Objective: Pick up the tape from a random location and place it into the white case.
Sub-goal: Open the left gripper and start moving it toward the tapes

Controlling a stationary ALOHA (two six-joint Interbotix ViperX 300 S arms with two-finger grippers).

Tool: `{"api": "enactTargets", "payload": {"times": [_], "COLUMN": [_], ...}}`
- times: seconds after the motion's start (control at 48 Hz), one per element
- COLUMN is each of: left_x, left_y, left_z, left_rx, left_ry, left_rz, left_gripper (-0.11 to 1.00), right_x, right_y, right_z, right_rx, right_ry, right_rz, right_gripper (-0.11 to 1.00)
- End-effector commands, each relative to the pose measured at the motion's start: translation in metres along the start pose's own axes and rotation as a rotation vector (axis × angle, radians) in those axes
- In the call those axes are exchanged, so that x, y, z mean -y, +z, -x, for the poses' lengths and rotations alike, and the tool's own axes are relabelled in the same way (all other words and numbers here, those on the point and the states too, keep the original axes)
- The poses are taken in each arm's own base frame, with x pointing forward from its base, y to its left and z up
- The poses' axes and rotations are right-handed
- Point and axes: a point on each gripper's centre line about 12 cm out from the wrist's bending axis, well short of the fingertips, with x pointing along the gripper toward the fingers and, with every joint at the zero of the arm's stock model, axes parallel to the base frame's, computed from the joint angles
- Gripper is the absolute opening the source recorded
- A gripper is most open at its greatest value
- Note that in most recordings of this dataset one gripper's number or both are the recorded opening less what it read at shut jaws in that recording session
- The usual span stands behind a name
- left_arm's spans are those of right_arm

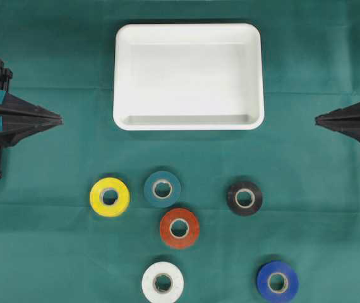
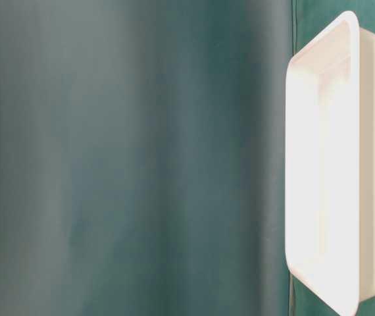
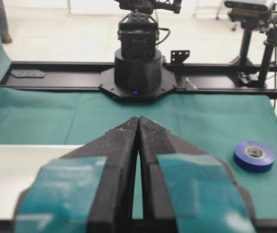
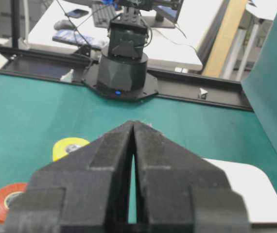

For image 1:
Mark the white rectangular plastic tray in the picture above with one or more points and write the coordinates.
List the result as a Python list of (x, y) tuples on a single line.
[(206, 76)]

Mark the green table cloth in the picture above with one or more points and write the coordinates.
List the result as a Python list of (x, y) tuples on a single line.
[(55, 248)]

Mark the blue tape roll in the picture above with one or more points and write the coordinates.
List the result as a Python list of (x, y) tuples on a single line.
[(291, 284)]

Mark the red tape roll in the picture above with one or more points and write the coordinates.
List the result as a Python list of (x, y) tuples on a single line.
[(191, 235)]

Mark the teal tape roll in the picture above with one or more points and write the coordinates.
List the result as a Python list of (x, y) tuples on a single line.
[(165, 177)]

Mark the black tape roll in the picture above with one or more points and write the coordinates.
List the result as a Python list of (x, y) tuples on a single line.
[(247, 187)]

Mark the white tape roll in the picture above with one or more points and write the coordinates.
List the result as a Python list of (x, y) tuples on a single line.
[(162, 268)]

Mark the yellow tape roll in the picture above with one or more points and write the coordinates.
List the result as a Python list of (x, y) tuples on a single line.
[(100, 188)]

